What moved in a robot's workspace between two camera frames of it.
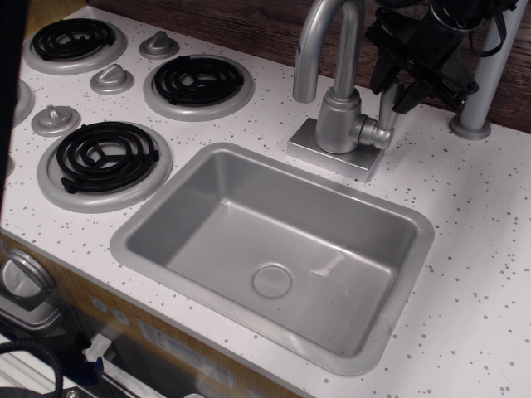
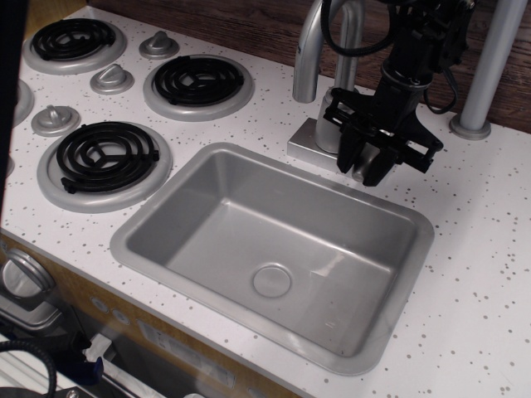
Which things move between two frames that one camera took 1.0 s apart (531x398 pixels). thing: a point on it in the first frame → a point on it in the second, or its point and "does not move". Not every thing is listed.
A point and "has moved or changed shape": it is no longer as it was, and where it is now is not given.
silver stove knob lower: (56, 121) does not move
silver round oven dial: (24, 276) does not move
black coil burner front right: (104, 167) does not move
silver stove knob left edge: (10, 166) does not move
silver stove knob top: (158, 46) does not move
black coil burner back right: (198, 87) does not move
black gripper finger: (385, 69) → (351, 143)
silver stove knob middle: (112, 80) does not move
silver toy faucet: (337, 138) does not move
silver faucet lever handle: (367, 131) has moved or changed shape
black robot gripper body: (434, 52) → (390, 115)
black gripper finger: (411, 95) → (380, 166)
